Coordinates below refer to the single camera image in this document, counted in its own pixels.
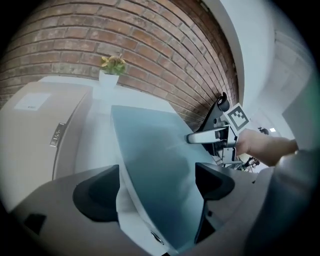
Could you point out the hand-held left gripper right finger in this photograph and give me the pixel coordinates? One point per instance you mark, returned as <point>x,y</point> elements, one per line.
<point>215,183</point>

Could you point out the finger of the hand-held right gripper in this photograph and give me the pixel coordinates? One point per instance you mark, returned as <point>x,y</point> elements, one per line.
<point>215,112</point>
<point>205,136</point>

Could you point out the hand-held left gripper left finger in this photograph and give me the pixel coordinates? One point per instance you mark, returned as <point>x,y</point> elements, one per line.
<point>97,195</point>

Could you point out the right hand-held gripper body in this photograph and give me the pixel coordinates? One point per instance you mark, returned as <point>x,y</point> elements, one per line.
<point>236,117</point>

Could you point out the blue file box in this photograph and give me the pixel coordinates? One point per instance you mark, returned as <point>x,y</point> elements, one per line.
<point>160,162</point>

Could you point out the beige file box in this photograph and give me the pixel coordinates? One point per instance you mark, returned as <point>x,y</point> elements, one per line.
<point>37,130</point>

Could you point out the person's right forearm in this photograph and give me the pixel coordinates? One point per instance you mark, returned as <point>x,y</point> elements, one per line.
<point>262,147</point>

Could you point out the white table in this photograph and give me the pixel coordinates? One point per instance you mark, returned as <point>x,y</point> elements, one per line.
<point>100,105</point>

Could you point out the potted yellow flower plant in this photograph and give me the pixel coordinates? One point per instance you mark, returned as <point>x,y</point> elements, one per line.
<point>112,67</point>

